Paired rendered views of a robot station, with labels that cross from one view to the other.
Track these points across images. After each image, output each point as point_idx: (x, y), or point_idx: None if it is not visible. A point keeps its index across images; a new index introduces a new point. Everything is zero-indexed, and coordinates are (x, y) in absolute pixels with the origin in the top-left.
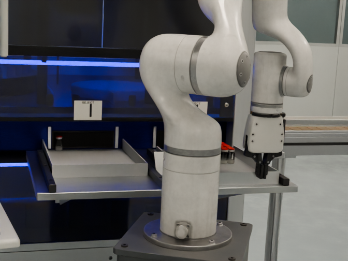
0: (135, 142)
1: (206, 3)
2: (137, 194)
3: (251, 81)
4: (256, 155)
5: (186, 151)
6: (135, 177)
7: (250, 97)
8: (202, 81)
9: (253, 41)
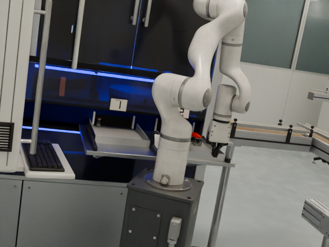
0: (144, 126)
1: (192, 59)
2: (142, 158)
3: None
4: (212, 143)
5: (171, 137)
6: (142, 147)
7: None
8: (184, 102)
9: (222, 74)
